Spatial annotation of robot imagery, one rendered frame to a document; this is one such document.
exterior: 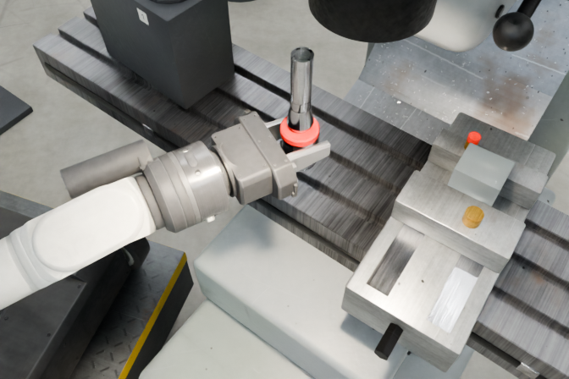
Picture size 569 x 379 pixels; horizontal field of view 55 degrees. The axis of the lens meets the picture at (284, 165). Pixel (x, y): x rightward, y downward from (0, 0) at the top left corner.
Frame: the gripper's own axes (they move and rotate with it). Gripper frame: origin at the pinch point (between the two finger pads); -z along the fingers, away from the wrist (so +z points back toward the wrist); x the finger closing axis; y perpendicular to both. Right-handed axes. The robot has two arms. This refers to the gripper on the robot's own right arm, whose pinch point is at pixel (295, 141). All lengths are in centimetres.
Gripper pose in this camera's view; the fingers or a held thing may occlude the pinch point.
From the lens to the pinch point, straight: 67.2
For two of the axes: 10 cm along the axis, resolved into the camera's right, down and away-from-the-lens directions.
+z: -8.8, 3.8, -2.9
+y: -0.1, 6.1, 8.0
